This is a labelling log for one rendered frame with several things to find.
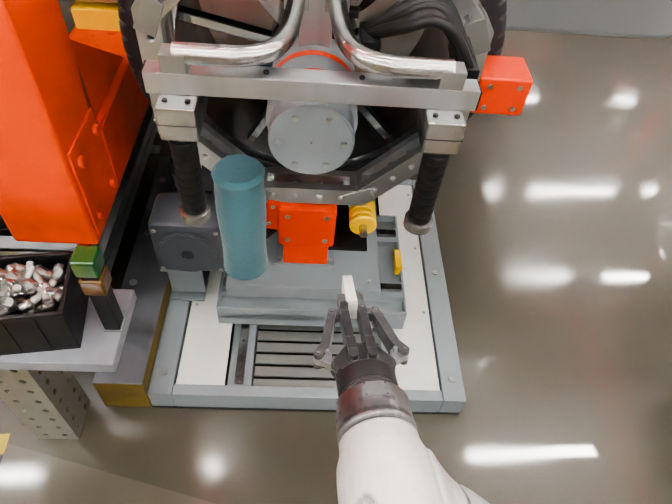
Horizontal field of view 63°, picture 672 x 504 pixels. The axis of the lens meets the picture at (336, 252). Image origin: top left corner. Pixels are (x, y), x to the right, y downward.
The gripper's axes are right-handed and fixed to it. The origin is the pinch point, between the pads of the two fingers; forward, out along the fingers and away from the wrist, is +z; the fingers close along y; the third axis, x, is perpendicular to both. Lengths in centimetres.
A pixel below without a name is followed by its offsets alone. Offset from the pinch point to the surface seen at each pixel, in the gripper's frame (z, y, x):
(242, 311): 48, 20, 42
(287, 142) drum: 11.8, 8.8, -19.7
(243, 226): 19.6, 16.3, -0.8
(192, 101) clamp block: 4.5, 20.7, -28.2
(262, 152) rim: 40.4, 13.0, -5.7
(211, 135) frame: 34.9, 22.2, -11.5
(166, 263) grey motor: 52, 38, 29
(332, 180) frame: 35.8, -1.0, -1.5
